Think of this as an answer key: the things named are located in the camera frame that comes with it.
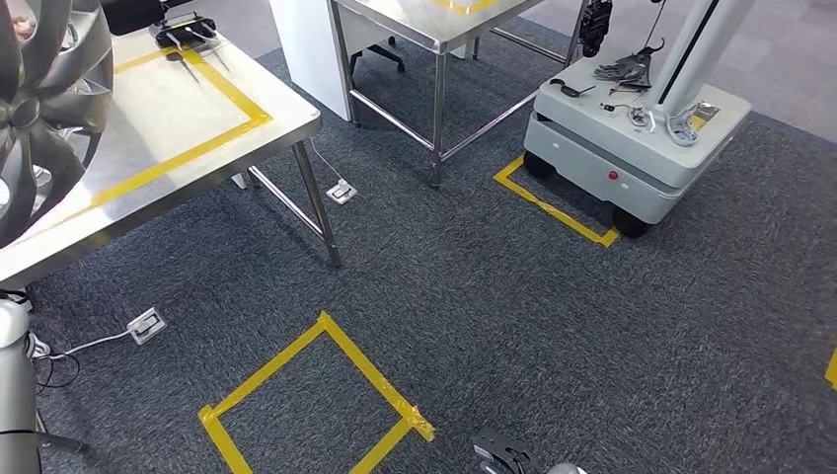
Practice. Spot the silver wheel cover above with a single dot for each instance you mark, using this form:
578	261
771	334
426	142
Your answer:
26	111

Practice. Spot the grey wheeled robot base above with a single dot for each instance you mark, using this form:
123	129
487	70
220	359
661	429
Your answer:
621	144

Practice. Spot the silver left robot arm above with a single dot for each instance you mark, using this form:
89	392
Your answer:
13	392

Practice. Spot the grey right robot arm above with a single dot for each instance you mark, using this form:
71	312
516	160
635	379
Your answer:
569	469

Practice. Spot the stainless steel workbench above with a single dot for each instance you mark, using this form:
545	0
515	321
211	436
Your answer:
163	111

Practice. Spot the silver floor socket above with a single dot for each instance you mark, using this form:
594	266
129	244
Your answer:
341	191
145	326

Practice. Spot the black office chair base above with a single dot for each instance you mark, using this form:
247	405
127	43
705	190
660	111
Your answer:
386	52

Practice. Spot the black hook tool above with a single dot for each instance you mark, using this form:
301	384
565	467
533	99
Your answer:
563	88

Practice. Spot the stainless steel table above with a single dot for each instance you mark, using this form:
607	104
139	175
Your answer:
405	16

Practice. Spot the yellow table tape outline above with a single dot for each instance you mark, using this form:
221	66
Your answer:
464	6

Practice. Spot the black hanging device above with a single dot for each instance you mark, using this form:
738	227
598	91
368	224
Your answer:
596	26

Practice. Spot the black router with antennas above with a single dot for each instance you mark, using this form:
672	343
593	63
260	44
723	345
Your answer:
186	33

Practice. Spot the black bag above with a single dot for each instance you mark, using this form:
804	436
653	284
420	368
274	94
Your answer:
131	16

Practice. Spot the silver metal bracket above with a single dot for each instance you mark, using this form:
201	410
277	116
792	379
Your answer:
683	134

